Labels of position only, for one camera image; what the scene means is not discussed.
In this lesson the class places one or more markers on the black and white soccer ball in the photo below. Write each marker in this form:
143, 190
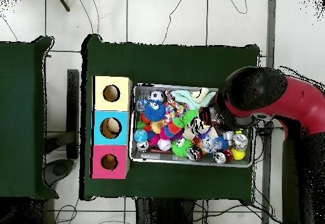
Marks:
157, 96

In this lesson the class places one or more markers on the large green spiky ball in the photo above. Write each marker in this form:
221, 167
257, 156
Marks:
186, 117

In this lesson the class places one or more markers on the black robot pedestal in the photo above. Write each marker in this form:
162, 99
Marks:
162, 213

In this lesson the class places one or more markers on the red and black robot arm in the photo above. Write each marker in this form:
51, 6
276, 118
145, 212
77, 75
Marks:
279, 99

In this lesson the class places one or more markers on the cream yellow cloth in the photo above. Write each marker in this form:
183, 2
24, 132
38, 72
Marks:
201, 94

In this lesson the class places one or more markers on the silver metal can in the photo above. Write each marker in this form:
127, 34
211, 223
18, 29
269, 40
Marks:
240, 140

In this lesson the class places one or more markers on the mint green cloth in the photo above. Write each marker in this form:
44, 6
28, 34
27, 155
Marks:
185, 97

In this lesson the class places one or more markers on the black upright panel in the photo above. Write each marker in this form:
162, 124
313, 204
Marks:
73, 107

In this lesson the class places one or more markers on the wooden box with three holes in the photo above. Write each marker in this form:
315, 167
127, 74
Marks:
99, 102

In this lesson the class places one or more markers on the blue globe ball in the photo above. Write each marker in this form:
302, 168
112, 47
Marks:
141, 135

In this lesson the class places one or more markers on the blue spiky ball with eyes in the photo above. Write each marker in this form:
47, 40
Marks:
155, 110

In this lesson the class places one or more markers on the colourful polka dot cloth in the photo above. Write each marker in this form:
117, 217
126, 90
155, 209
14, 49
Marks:
175, 107

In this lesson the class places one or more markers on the yellow ball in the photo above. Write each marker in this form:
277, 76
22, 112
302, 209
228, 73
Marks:
238, 154

